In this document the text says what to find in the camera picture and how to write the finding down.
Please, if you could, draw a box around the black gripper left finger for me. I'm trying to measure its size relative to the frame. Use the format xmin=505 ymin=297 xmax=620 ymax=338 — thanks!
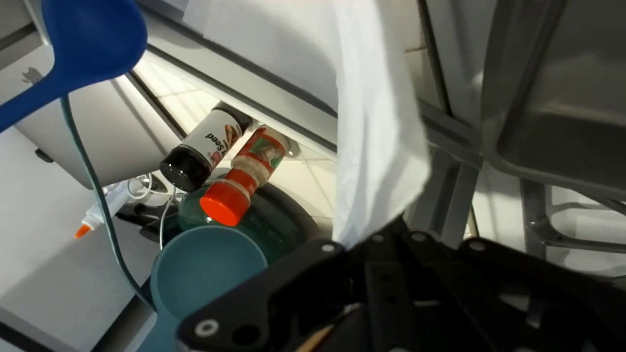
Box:
xmin=176 ymin=238 xmax=346 ymax=352

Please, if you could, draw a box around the teal bowl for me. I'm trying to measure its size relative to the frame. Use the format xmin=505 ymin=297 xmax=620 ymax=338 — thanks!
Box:
xmin=151 ymin=225 xmax=268 ymax=321

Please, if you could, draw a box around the blue spatula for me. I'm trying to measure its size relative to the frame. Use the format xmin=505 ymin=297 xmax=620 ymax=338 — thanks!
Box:
xmin=0 ymin=0 xmax=147 ymax=131

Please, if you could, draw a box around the white paper sheet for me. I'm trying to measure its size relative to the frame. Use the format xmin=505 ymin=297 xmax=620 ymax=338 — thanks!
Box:
xmin=182 ymin=0 xmax=430 ymax=248

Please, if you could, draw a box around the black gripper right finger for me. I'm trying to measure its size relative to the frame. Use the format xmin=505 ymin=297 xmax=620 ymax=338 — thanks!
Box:
xmin=458 ymin=238 xmax=626 ymax=352

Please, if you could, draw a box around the black cap spice bottle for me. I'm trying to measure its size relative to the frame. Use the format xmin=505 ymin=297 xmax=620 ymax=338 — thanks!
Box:
xmin=161 ymin=103 xmax=252 ymax=191

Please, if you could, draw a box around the orange tip glue bottle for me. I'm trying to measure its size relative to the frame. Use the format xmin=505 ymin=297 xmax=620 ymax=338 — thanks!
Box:
xmin=74 ymin=180 xmax=151 ymax=238

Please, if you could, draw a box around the red cap spice bottle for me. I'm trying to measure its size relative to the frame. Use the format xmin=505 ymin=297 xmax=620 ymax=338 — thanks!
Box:
xmin=200 ymin=125 xmax=290 ymax=227

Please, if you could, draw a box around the square metal baking pan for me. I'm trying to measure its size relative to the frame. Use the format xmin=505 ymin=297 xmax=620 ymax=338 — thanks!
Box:
xmin=481 ymin=0 xmax=626 ymax=195

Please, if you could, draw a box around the grey far stove grate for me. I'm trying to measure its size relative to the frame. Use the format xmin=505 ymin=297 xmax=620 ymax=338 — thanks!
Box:
xmin=403 ymin=96 xmax=626 ymax=262

